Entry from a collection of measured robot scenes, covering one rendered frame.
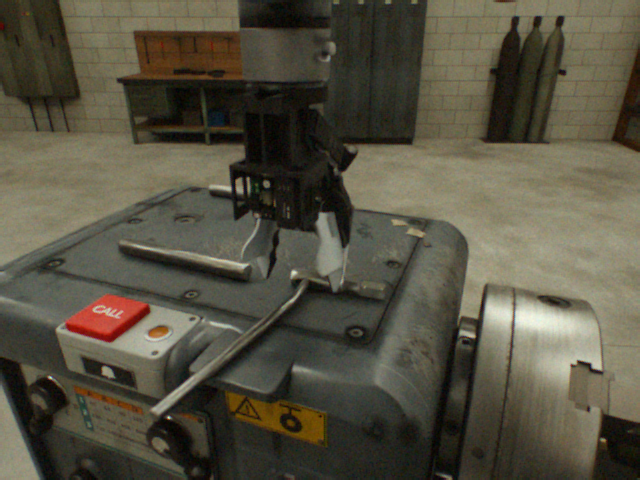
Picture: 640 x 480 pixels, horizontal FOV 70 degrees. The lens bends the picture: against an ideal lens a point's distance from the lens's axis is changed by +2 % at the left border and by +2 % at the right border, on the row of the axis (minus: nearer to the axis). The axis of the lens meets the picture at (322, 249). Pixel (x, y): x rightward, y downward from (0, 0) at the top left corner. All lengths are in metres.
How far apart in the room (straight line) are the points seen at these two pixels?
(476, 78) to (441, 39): 0.74
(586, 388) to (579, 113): 7.25
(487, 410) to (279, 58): 0.40
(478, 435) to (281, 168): 0.35
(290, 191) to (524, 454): 0.36
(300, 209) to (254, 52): 0.13
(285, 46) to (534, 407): 0.42
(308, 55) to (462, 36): 6.72
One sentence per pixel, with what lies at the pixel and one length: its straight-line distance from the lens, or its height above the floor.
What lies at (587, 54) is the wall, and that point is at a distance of 7.63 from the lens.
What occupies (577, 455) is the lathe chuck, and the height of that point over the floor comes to 1.16.
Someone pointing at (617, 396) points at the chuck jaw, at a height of 1.19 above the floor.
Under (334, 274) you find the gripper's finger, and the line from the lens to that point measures 0.48.
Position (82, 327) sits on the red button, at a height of 1.27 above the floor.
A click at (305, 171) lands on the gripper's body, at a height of 1.43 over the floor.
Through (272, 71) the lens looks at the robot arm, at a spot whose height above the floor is 1.51.
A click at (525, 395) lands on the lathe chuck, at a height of 1.19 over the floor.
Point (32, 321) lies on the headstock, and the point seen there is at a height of 1.25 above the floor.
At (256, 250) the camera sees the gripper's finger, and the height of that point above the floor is 1.33.
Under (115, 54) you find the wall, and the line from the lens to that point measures 7.77.
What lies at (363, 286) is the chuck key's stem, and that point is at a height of 1.27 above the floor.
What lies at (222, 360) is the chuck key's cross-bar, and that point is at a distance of 0.44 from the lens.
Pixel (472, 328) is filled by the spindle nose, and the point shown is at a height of 1.18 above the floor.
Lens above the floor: 1.54
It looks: 27 degrees down
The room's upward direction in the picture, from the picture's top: straight up
